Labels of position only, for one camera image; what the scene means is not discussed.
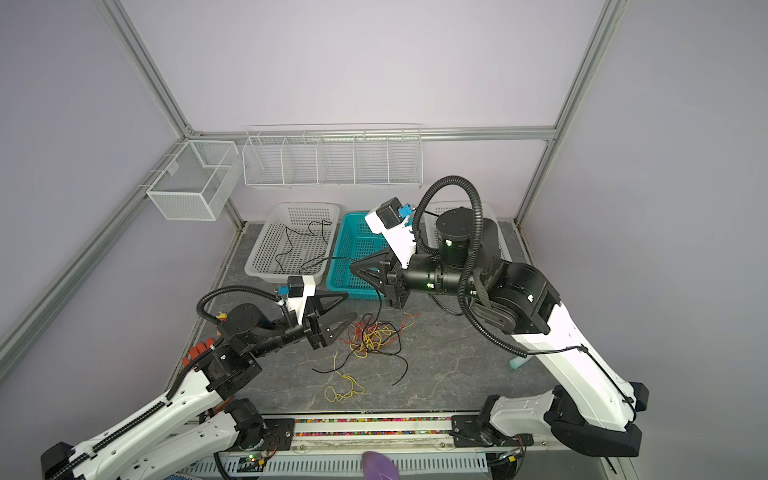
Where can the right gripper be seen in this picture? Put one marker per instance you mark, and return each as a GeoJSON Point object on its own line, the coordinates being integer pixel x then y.
{"type": "Point", "coordinates": [399, 284]}

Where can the teal plastic basket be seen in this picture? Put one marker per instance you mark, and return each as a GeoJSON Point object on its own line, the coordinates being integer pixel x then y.
{"type": "Point", "coordinates": [355, 241]}

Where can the red rubber glove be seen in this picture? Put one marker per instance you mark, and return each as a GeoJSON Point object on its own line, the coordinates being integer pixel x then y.
{"type": "Point", "coordinates": [197, 350]}

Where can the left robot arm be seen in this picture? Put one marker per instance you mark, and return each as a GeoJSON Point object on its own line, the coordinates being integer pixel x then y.
{"type": "Point", "coordinates": [199, 415]}

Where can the white mesh wall box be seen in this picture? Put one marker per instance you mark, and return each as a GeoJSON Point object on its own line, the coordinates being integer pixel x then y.
{"type": "Point", "coordinates": [198, 180]}

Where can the purple object at front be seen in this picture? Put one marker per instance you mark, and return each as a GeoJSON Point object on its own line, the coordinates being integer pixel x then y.
{"type": "Point", "coordinates": [377, 466]}

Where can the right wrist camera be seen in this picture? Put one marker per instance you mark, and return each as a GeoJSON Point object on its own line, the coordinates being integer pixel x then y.
{"type": "Point", "coordinates": [394, 221]}

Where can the right white plastic basket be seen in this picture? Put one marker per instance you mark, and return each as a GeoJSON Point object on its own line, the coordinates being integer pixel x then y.
{"type": "Point", "coordinates": [449, 227]}

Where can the white wire wall shelf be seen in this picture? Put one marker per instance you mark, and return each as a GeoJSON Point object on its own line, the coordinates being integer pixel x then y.
{"type": "Point", "coordinates": [328, 158]}

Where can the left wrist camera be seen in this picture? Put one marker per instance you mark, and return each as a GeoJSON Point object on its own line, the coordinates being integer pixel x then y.
{"type": "Point", "coordinates": [295, 294]}

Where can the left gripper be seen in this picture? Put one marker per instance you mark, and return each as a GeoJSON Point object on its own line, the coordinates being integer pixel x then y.
{"type": "Point", "coordinates": [317, 329]}

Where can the light blue plastic scraper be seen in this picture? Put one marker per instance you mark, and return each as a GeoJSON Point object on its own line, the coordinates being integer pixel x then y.
{"type": "Point", "coordinates": [517, 362]}

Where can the left white plastic basket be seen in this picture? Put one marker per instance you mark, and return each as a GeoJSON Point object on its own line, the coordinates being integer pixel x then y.
{"type": "Point", "coordinates": [296, 239]}

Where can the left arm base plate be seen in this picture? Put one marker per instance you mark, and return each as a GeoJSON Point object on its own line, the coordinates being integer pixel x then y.
{"type": "Point", "coordinates": [270, 435]}

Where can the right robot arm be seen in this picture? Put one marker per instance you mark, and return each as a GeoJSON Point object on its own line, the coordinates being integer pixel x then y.
{"type": "Point", "coordinates": [591, 410]}

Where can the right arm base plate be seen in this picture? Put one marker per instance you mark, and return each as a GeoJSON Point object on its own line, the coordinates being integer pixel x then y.
{"type": "Point", "coordinates": [468, 431]}

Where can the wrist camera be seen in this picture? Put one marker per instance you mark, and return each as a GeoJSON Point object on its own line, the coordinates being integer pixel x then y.
{"type": "Point", "coordinates": [295, 294]}
{"type": "Point", "coordinates": [394, 221]}

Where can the white plastic basket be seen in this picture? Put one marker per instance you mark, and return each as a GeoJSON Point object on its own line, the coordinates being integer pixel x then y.
{"type": "Point", "coordinates": [449, 227]}
{"type": "Point", "coordinates": [296, 239]}

